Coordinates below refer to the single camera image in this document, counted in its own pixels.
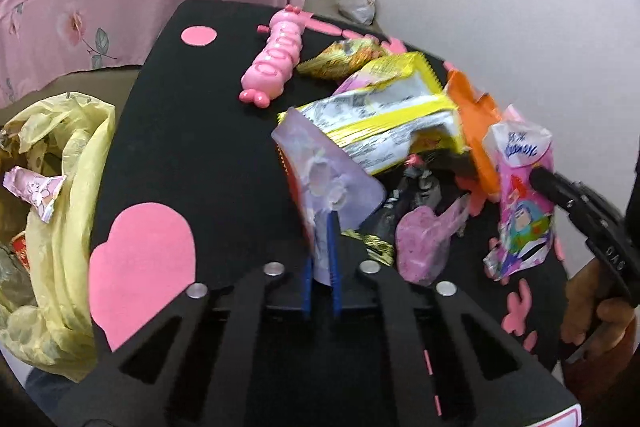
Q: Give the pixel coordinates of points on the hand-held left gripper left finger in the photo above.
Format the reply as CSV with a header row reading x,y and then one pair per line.
x,y
307,287

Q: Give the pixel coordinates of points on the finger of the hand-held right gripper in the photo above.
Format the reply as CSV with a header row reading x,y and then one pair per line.
x,y
555,187

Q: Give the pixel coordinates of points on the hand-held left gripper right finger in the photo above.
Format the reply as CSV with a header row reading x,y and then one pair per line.
x,y
334,257

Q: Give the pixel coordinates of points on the pink cartoon drink carton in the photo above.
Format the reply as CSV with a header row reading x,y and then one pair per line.
x,y
520,227

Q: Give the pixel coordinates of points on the lavender snack packet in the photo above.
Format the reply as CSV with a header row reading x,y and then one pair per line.
x,y
320,157

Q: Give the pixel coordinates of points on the orange snack packet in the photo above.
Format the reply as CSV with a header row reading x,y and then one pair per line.
x,y
470,117

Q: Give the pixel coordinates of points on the yellow pink snack packet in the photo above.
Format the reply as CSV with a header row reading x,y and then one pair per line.
x,y
395,72

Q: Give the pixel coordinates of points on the yellow trash bag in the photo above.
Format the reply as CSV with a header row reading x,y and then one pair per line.
x,y
75,227

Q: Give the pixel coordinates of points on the person's right hand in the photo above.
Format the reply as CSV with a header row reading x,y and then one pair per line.
x,y
582,302

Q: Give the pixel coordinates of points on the pink plastic wrapper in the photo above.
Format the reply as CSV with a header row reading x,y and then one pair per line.
x,y
420,242

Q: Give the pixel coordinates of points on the black gold wrapper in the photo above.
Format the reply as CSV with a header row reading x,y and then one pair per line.
x,y
420,179

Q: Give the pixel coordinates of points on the yellow silver snack packet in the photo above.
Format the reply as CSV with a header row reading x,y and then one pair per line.
x,y
380,132

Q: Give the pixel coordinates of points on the black table with pink shapes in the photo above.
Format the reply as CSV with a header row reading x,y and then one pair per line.
x,y
190,132

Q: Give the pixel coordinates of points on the gold crumpled wrapper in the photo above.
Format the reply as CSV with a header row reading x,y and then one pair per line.
x,y
340,59

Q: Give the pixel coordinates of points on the pink caterpillar toy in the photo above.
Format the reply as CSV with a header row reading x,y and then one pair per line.
x,y
272,67

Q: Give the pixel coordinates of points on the pink white crumpled carton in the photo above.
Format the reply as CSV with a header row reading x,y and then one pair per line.
x,y
35,192

